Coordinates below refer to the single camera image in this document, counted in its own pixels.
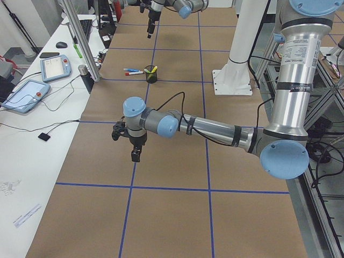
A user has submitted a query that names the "upper teach pendant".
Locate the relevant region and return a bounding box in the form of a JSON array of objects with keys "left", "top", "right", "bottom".
[{"left": 40, "top": 55, "right": 71, "bottom": 83}]

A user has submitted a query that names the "teach pendant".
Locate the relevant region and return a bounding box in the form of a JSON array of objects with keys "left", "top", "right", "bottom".
[
  {"left": 40, "top": 55, "right": 71, "bottom": 83},
  {"left": 2, "top": 80, "right": 51, "bottom": 113}
]

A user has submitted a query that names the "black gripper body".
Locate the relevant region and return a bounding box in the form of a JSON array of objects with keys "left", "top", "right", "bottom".
[
  {"left": 129, "top": 134, "right": 147, "bottom": 148},
  {"left": 148, "top": 9, "right": 161, "bottom": 24}
]

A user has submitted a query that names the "black computer mouse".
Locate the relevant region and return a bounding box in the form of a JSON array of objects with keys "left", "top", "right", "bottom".
[{"left": 55, "top": 41, "right": 68, "bottom": 49}]

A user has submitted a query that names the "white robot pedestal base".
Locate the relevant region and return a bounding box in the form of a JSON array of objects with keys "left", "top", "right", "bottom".
[{"left": 212, "top": 0, "right": 270, "bottom": 96}]

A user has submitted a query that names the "green marker on desk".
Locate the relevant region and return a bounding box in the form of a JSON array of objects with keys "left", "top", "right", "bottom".
[{"left": 73, "top": 44, "right": 83, "bottom": 59}]

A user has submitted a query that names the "black smartphone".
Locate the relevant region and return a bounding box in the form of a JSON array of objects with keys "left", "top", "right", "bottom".
[{"left": 39, "top": 52, "right": 60, "bottom": 59}]

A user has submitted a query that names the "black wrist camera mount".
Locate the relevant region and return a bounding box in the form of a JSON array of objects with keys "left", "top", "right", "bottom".
[{"left": 111, "top": 116, "right": 129, "bottom": 141}]

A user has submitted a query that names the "red marker pen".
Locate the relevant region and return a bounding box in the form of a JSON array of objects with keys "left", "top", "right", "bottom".
[{"left": 125, "top": 71, "right": 144, "bottom": 76}]

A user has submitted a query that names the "black water bottle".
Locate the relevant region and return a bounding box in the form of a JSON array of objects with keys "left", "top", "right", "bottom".
[{"left": 78, "top": 64, "right": 94, "bottom": 94}]

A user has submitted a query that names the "small black square pad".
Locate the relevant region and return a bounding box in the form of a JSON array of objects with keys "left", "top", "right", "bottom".
[{"left": 38, "top": 132, "right": 51, "bottom": 142}]

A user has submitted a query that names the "black robot wrist cable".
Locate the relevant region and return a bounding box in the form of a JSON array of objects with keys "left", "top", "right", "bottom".
[{"left": 153, "top": 91, "right": 234, "bottom": 147}]

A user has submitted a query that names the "black mesh pen holder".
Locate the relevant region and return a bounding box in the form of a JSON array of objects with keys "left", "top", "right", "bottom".
[{"left": 144, "top": 65, "right": 158, "bottom": 84}]

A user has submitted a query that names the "blue marker pen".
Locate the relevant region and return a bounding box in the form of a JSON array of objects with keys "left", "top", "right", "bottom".
[{"left": 123, "top": 68, "right": 141, "bottom": 73}]

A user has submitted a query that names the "aluminium frame post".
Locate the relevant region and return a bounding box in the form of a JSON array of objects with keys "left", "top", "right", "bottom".
[{"left": 60, "top": 0, "right": 101, "bottom": 82}]

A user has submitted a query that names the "black keyboard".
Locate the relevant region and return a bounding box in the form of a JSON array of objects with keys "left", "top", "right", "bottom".
[{"left": 70, "top": 19, "right": 93, "bottom": 44}]

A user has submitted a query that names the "lower teach pendant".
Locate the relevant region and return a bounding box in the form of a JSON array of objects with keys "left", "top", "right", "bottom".
[{"left": 2, "top": 80, "right": 51, "bottom": 113}]

